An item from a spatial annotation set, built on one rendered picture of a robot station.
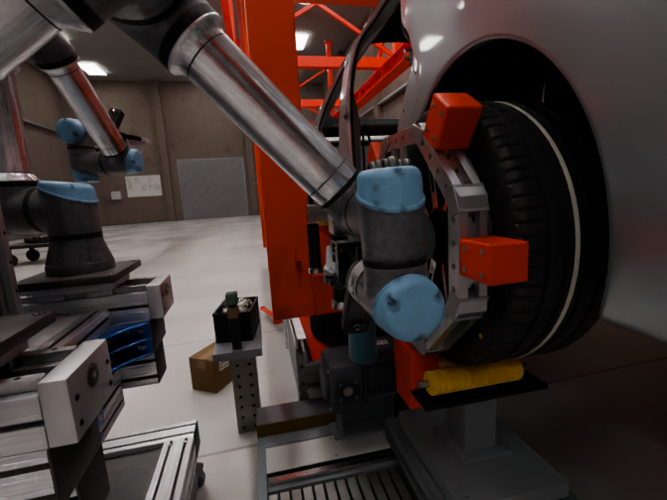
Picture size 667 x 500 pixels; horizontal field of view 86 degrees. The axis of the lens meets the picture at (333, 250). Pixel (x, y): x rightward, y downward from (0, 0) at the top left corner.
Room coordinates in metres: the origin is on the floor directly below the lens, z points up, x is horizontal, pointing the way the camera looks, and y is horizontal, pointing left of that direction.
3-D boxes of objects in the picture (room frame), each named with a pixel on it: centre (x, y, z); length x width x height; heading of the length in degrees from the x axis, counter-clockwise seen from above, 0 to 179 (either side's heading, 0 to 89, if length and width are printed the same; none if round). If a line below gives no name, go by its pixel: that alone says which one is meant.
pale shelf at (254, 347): (1.39, 0.40, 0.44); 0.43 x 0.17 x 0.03; 12
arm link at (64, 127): (1.18, 0.79, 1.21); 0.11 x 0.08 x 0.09; 179
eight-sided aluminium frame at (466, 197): (0.92, -0.21, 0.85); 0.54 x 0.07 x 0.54; 12
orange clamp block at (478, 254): (0.61, -0.28, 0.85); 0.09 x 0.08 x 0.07; 12
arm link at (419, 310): (0.41, -0.07, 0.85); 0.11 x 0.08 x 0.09; 12
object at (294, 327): (2.60, 0.39, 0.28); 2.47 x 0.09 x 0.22; 12
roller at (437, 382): (0.82, -0.33, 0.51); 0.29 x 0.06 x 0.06; 102
